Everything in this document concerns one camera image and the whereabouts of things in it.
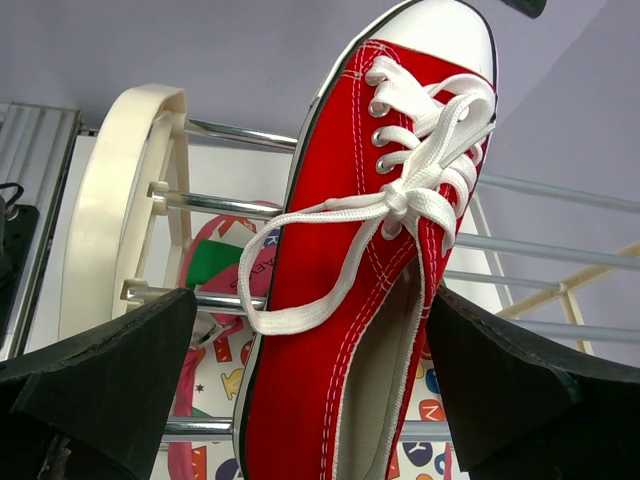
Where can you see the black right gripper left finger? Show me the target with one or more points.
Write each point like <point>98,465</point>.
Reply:
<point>95,405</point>

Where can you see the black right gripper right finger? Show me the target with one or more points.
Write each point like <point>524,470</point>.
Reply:
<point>520,406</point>

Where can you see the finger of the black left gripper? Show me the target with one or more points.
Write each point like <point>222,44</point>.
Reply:
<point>532,9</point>

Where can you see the cream and chrome shoe shelf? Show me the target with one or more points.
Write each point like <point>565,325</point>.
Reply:
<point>131,222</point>

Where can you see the pink green flip-flop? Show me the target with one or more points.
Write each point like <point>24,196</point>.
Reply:
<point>213,369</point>

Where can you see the red sneaker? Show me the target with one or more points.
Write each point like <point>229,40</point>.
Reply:
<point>338,287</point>

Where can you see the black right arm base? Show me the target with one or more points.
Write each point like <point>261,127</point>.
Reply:
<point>18,225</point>

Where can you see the aluminium mounting rail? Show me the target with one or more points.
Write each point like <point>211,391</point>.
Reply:
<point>36,148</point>

